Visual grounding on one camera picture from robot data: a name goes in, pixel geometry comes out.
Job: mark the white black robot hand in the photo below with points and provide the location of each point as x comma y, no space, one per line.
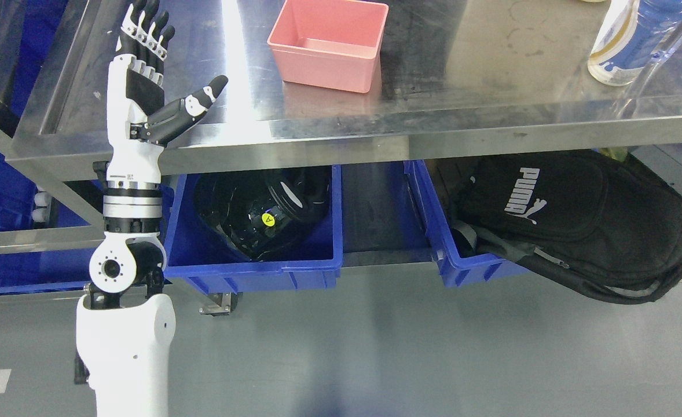
135,97

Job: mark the pink plastic storage box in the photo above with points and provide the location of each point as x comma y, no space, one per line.
329,44

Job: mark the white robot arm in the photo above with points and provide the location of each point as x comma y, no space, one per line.
125,323

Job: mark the black helmet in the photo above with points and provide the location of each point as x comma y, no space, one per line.
262,214

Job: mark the blue bin far left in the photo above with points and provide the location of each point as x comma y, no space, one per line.
47,270

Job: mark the blue bin with helmet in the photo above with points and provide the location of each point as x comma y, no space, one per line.
195,255

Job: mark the stainless steel table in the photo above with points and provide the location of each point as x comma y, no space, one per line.
458,78

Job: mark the blue bin with backpack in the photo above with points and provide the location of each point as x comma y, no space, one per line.
455,270

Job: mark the plastic drink bottle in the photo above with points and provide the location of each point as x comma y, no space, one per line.
630,39

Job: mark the black Puma backpack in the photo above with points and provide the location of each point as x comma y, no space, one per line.
609,230

